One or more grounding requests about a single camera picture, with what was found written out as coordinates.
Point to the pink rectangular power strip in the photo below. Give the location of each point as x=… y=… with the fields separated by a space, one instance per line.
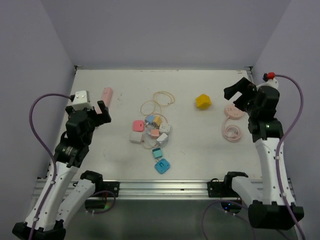
x=106 y=96

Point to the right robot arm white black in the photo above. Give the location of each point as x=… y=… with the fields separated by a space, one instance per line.
x=274 y=207

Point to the round pink power socket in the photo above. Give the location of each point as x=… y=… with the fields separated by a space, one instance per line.
x=233 y=113

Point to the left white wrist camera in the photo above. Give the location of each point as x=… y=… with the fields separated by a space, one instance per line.
x=81 y=101

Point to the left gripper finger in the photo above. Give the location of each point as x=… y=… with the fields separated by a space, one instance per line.
x=103 y=117
x=69 y=110

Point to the white large charger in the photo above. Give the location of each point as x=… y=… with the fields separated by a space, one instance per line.
x=162 y=139

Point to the yellow cube socket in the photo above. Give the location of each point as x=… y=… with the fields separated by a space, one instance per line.
x=203 y=102

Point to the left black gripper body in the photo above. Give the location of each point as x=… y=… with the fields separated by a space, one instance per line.
x=91 y=116

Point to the blue plug adapter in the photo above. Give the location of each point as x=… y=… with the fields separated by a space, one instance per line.
x=162 y=166

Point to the white plug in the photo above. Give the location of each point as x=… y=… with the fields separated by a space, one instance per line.
x=136 y=137
x=164 y=128

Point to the orange yellow charger plug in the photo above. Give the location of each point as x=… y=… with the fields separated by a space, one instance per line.
x=157 y=121

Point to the orange small charger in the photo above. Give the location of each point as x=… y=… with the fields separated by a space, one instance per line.
x=154 y=133

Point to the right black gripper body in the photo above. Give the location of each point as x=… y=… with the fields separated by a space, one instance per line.
x=247 y=104

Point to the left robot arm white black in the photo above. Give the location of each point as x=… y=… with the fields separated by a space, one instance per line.
x=53 y=210

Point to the aluminium front rail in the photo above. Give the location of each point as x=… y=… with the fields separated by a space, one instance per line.
x=148 y=189

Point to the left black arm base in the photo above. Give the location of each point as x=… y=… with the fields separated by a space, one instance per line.
x=107 y=188

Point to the teal plug adapter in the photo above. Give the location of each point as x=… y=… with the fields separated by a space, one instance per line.
x=157 y=153

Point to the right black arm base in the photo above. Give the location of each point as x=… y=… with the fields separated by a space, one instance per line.
x=220 y=189

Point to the pink plug adapter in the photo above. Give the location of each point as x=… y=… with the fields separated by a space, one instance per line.
x=138 y=126

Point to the light blue charger plug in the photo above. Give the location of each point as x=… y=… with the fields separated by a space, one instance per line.
x=150 y=120

